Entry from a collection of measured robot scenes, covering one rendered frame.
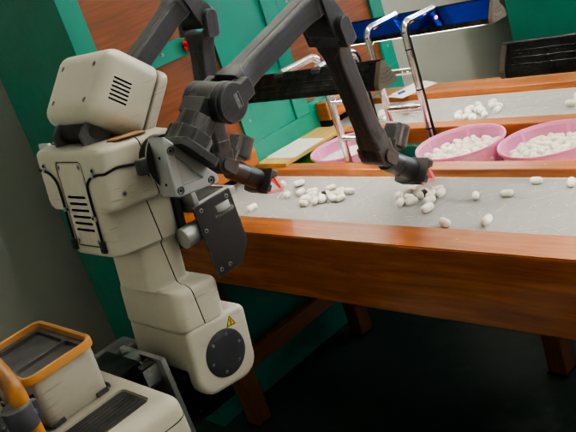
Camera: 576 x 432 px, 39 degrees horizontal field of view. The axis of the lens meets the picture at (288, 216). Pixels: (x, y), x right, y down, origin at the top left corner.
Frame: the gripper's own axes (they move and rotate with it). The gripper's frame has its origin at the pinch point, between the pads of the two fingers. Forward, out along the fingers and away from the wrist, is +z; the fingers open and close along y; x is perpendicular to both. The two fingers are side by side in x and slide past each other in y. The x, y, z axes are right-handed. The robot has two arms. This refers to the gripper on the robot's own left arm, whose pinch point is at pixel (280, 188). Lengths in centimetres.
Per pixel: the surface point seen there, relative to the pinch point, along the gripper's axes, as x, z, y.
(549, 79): -59, 75, -34
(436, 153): -20.9, 34.5, -25.9
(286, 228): 13.1, -7.6, -14.5
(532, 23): -162, 227, 76
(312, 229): 12.7, -7.2, -23.8
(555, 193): -5, 16, -77
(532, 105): -45, 63, -37
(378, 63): -30.8, -9.0, -36.5
